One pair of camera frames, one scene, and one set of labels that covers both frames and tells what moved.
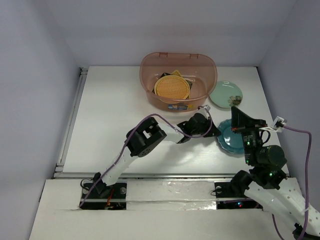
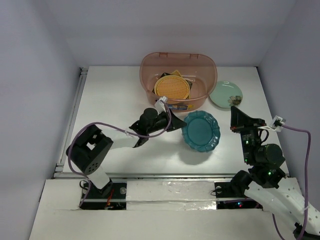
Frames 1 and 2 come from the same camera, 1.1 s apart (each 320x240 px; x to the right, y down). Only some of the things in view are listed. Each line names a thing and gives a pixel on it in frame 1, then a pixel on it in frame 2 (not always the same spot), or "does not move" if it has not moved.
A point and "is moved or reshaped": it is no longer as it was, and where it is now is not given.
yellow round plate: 172,86 does not move
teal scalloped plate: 231,140 is moved or reshaped
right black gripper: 241,122 does not move
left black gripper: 214,133 → 176,123
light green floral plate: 226,94 does not move
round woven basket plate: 172,87 does not move
